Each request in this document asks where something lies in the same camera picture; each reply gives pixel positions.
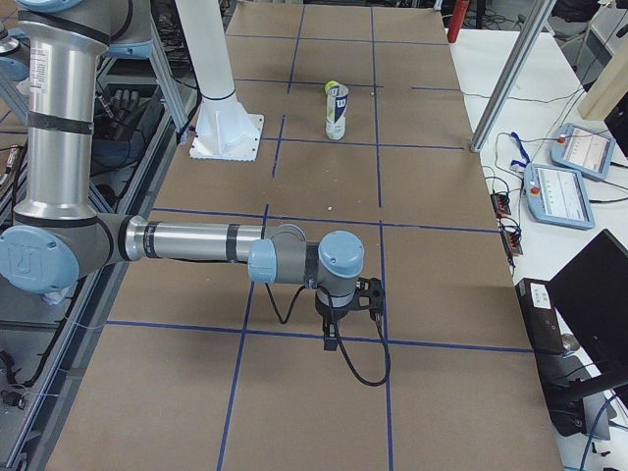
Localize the black desktop computer box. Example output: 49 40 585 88
516 278 564 355

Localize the red cylinder bottle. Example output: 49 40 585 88
446 0 470 44

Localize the aluminium frame post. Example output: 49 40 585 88
470 0 556 153

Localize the orange terminal block lower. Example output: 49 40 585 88
500 228 523 257

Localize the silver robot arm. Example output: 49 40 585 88
1 1 365 350

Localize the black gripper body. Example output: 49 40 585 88
315 288 360 324

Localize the near blue teach pendant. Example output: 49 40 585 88
524 163 596 230

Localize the yellow tennis ball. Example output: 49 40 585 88
324 80 340 95

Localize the orange terminal block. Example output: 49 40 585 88
500 228 523 257
490 192 511 217

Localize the orange terminal block upper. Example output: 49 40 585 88
490 192 511 217

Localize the clear tennis ball can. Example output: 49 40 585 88
326 83 348 140

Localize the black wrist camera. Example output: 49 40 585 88
355 277 385 320

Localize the far blue teach pendant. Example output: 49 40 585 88
550 123 616 182

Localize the black computer monitor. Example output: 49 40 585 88
548 229 627 372

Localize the blue teach pendant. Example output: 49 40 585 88
524 163 596 230
550 123 616 182

